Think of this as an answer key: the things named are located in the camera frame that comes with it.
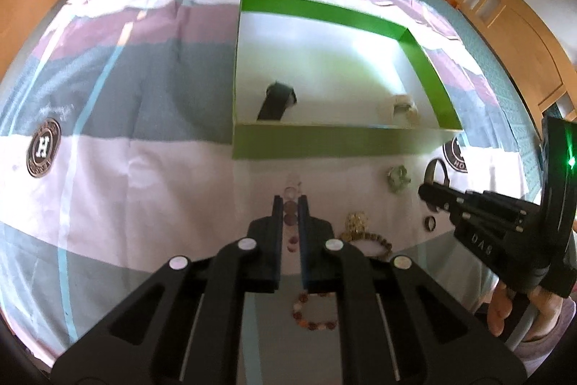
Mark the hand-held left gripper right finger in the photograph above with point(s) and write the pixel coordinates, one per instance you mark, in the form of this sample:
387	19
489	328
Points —
304	231

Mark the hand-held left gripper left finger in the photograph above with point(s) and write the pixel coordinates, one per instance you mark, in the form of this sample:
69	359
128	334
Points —
277	231

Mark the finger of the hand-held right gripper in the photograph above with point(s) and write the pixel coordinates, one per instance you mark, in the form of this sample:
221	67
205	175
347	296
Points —
444	195
487	245

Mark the green cardboard box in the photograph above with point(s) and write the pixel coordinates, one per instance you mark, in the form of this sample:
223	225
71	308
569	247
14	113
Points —
324	51

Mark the person's right forearm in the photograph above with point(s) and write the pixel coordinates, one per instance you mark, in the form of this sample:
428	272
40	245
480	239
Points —
556	335

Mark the person's right hand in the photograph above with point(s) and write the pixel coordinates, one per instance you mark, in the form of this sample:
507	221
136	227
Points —
498	313

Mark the white watch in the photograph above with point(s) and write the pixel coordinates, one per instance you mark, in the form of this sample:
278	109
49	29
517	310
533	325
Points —
401	107

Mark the striped pastel bed sheet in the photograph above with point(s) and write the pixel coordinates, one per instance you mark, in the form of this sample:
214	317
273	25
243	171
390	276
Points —
135	186

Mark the wooden wardrobe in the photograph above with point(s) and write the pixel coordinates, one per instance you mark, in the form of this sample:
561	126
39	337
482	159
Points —
509	28

